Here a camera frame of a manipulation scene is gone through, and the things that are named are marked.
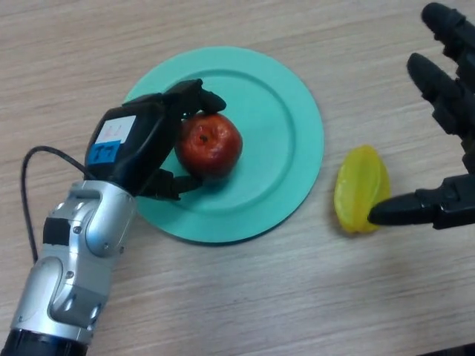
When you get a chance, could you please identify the green round plate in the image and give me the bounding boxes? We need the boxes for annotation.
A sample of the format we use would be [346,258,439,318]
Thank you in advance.
[124,45,325,245]

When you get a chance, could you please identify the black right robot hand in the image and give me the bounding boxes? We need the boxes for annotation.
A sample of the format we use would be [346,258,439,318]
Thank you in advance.
[367,2,475,231]

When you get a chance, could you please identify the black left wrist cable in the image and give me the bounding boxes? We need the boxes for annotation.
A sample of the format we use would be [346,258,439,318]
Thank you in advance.
[21,146,90,261]

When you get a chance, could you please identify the yellow starfruit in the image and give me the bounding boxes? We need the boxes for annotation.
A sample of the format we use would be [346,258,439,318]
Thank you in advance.
[333,144,391,234]

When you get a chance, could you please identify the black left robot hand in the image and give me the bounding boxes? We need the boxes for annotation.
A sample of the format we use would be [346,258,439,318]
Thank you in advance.
[84,78,227,201]

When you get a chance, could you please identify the red apple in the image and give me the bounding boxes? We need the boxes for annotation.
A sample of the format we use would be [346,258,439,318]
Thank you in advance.
[174,112,243,182]

